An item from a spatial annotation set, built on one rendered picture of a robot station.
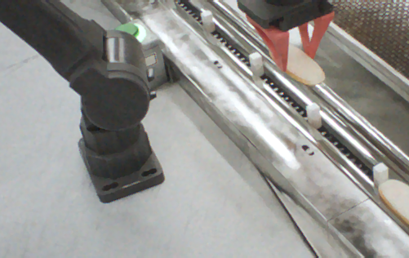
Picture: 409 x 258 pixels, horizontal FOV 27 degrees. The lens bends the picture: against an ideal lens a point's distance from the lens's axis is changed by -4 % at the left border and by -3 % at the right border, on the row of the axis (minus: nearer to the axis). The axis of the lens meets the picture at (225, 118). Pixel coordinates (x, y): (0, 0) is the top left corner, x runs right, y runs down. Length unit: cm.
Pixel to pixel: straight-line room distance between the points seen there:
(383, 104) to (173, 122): 28
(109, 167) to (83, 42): 17
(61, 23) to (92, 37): 5
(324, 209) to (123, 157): 26
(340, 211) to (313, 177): 6
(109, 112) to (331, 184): 26
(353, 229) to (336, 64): 36
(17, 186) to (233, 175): 28
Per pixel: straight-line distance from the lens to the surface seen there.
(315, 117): 108
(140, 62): 104
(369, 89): 118
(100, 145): 107
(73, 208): 109
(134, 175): 108
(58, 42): 99
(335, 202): 96
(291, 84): 115
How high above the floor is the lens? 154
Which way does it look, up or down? 38 degrees down
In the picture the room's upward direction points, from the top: 11 degrees counter-clockwise
